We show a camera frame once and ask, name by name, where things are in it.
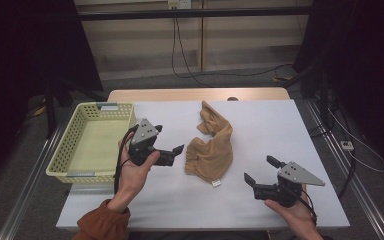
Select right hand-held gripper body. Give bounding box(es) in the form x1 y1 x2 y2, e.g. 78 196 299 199
253 161 326 208

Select right hand-held gripper black cable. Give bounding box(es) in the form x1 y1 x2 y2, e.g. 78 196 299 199
289 189 318 227

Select white floor cable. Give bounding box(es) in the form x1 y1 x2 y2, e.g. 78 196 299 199
326 108 384 174

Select aluminium floor rail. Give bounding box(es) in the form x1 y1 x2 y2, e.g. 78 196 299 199
0 124 68 240
303 99 384 240

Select black floor cable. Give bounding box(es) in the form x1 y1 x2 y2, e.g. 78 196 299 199
331 99 357 200

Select hand-held gripper black cable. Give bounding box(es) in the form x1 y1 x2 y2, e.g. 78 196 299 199
113 123 140 195
289 189 318 227

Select pale yellow perforated plastic basket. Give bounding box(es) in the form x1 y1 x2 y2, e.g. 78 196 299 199
45 101 137 184

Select left hand-held gripper black cable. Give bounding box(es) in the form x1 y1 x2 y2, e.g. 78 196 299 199
113 123 140 195

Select black metal stand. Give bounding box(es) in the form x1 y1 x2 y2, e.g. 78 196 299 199
43 76 78 140

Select tan sheer stockings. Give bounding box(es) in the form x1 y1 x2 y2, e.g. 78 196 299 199
184 100 234 188

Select white table cover sheet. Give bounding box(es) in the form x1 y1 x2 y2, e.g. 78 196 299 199
55 99 351 232

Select person's left hand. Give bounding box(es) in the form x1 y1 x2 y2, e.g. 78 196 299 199
108 131 161 213

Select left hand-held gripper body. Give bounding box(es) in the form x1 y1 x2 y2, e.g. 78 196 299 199
128 118 175 167

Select person's right hand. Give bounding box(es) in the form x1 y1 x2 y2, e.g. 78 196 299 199
264 184 324 240

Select white wall socket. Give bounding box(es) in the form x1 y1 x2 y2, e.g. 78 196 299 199
167 0 193 10

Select black curtain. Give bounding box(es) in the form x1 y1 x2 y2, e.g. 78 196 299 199
293 0 384 181
0 0 104 192

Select black horizontal metal bar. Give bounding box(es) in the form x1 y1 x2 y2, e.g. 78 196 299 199
76 5 314 22

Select black wall cable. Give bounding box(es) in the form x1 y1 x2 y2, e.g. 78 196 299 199
174 18 294 80
170 16 214 88

